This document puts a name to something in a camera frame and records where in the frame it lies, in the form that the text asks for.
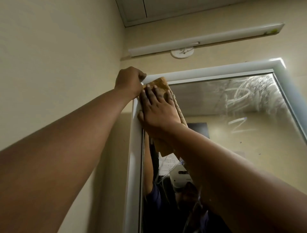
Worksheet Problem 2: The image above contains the person's left hand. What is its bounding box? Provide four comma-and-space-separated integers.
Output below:
114, 66, 147, 100

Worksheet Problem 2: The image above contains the person's right hand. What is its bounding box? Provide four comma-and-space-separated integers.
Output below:
137, 84, 188, 139

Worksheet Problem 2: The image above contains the tan cleaning cloth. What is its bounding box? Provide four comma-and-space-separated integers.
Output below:
143, 76, 189, 158

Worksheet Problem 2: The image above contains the white framed wall mirror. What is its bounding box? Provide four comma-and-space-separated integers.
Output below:
123, 57, 307, 233

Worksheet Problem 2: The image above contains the person's right forearm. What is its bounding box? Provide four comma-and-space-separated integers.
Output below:
145, 124, 307, 233

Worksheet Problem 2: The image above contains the person's left forearm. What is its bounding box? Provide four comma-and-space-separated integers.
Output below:
0, 87, 135, 233

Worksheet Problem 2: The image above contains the white tube light fixture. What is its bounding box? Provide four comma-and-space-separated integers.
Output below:
128, 23, 285, 58

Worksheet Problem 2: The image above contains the round white wall cover plate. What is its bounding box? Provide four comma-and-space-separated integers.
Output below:
170, 47, 194, 59

